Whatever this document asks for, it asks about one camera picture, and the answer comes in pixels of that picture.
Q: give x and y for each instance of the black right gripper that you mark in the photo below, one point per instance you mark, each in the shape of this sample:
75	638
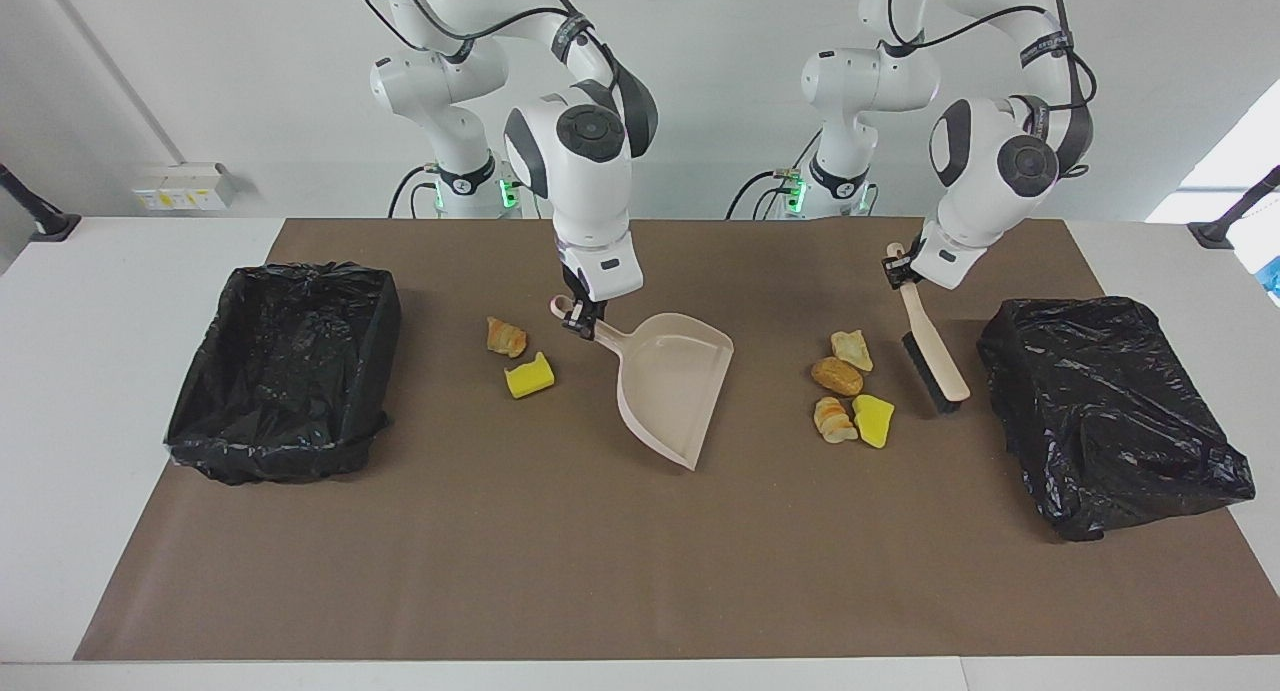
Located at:
580	293

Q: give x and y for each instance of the striped orange croissant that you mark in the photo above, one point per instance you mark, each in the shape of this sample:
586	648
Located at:
833	421

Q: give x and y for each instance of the bin lined with black bag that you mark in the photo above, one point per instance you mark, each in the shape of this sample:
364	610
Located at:
280	371
1100	411

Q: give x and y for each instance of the golden flaky croissant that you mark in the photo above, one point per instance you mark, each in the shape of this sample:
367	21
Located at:
505	338

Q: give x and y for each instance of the brown bread roll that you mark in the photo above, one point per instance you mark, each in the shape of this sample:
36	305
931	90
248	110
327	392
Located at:
837	376

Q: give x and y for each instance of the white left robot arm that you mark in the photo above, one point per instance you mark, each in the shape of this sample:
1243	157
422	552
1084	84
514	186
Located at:
980	191

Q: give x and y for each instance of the beige brush with black bristles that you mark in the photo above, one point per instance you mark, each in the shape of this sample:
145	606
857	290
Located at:
935	356

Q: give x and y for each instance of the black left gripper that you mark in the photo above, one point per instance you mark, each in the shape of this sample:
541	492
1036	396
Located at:
910	271

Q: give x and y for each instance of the yellow green-backed sponge piece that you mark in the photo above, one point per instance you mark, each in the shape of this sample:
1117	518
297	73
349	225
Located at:
873	421

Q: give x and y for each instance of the croissant with pale underside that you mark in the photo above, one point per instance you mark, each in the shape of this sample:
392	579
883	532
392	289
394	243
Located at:
852	349

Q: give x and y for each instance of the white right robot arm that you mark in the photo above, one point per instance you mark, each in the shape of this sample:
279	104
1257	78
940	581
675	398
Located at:
590	191

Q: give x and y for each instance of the blue object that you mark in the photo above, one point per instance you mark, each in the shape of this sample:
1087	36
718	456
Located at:
1275	276

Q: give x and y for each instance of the beige plastic dustpan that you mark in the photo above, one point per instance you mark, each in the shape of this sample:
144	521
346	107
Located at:
670	381

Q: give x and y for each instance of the brown table mat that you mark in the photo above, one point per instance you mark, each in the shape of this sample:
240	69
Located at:
500	571

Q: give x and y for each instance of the white wall outlet box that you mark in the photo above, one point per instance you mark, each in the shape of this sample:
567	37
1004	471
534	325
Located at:
185	188

